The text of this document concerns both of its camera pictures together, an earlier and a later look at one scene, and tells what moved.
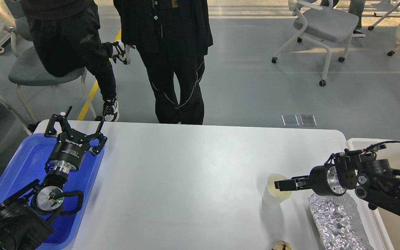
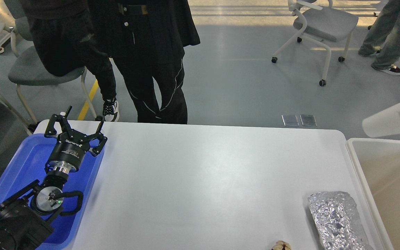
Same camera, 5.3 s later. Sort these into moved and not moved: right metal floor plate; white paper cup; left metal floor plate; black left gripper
Moved: white paper cup
Not moved: left metal floor plate; right metal floor plate; black left gripper
